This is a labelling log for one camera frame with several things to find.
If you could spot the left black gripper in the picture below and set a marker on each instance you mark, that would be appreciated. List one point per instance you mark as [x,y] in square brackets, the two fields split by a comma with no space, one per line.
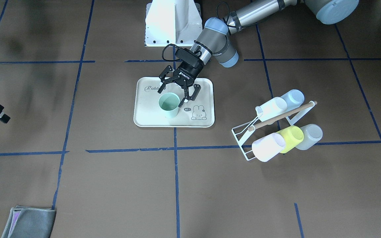
[189,72]

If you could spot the grey plastic cup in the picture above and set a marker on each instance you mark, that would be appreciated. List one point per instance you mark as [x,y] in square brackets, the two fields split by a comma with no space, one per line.
[312,134]

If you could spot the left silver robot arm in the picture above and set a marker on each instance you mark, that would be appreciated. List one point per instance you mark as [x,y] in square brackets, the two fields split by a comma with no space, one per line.
[214,41]

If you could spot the pink plastic cup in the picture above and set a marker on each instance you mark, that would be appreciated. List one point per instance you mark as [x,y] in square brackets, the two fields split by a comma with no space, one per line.
[267,147]

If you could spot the light blue plastic cup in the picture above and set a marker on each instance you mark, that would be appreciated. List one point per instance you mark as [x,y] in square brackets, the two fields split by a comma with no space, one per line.
[293,98]

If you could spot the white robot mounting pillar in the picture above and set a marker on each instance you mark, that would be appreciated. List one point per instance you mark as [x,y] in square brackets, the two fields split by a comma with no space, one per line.
[177,22]

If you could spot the white cup drying rack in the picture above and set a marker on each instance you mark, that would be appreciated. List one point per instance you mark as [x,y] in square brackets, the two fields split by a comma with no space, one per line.
[251,131]

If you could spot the beige plastic cup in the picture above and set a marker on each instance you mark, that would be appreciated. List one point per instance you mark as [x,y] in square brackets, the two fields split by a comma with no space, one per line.
[271,108]

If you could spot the folded grey cloth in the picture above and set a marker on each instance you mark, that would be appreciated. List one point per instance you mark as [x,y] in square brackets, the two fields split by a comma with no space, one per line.
[29,222]

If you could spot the yellow plastic cup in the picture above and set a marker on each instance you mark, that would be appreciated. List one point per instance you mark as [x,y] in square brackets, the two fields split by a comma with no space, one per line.
[293,136]

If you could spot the green plastic cup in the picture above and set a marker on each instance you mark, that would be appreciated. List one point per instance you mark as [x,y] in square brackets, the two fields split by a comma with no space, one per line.
[169,104]

